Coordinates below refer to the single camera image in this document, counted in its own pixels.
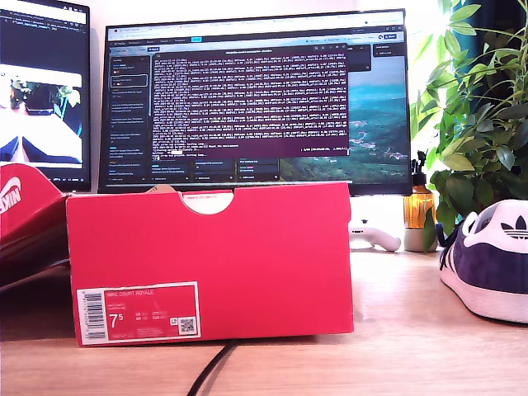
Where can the green leafy houseplant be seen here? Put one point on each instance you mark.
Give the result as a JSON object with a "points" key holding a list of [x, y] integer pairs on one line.
{"points": [[486, 136]]}

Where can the blue suede white-soled shoe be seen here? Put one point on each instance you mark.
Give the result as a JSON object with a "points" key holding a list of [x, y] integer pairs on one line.
{"points": [[495, 264]]}

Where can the dark teal curtain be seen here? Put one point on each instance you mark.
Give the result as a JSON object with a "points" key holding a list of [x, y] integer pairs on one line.
{"points": [[503, 12]]}

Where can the red cardboard shoebox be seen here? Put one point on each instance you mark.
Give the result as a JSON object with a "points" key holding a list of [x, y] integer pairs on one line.
{"points": [[247, 268]]}

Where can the pale grey pot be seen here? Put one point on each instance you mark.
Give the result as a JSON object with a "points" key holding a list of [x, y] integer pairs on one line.
{"points": [[414, 241]]}

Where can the amber pump bottle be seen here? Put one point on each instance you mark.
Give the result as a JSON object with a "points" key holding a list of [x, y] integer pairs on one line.
{"points": [[418, 206]]}

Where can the red shoebox lid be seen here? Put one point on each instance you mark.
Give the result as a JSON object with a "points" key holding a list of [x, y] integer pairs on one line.
{"points": [[29, 222]]}

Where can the white game controller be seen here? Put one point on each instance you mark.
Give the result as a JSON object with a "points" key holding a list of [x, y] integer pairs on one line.
{"points": [[383, 241]]}

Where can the small black computer monitor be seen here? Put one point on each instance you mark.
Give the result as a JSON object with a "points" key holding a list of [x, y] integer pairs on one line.
{"points": [[41, 41]]}

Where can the large black computer monitor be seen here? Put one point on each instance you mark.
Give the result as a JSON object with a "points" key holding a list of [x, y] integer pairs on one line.
{"points": [[247, 103]]}

